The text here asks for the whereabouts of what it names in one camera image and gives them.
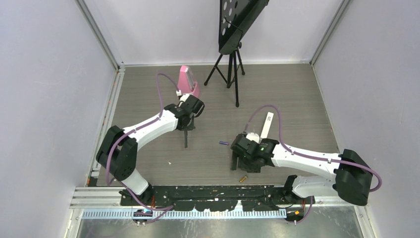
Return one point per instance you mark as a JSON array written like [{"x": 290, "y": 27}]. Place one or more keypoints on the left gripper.
[{"x": 189, "y": 127}]

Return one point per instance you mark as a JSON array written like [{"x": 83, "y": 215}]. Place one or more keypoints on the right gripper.
[{"x": 254, "y": 168}]

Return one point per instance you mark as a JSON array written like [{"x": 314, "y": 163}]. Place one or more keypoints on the white remote control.
[{"x": 266, "y": 125}]

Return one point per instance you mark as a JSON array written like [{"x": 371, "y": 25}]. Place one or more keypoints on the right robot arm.
[{"x": 345, "y": 174}]

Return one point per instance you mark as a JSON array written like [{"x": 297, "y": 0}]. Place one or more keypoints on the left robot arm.
[{"x": 119, "y": 148}]

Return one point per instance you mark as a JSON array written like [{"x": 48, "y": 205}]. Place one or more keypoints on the pink metronome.
[{"x": 187, "y": 83}]

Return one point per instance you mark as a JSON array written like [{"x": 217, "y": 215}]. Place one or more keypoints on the black music stand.
[{"x": 235, "y": 19}]

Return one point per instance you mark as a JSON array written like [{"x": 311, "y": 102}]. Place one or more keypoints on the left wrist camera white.
[{"x": 182, "y": 97}]

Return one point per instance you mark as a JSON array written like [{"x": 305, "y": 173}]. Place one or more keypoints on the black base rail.
[{"x": 217, "y": 198}]

